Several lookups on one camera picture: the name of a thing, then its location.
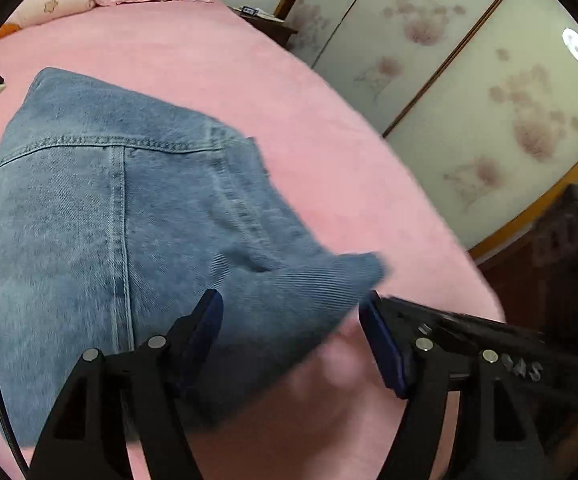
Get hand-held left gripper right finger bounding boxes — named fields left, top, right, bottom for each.
left=358, top=290, right=556, bottom=480

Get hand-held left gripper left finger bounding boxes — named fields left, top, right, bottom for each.
left=28, top=289, right=225, bottom=480

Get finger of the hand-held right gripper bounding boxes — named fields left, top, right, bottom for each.
left=380, top=296, right=452, bottom=342

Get blue denim jacket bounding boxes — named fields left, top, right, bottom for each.
left=0, top=67, right=388, bottom=448

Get dark box with teal light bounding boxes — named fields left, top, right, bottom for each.
left=531, top=185, right=578, bottom=356

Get floral sliding wardrobe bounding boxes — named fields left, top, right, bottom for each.
left=214, top=0, right=578, bottom=261

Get pink bed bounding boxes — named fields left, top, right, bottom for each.
left=0, top=0, right=508, bottom=480

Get dark wooden nightstand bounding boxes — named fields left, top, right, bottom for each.
left=226, top=5, right=299, bottom=52

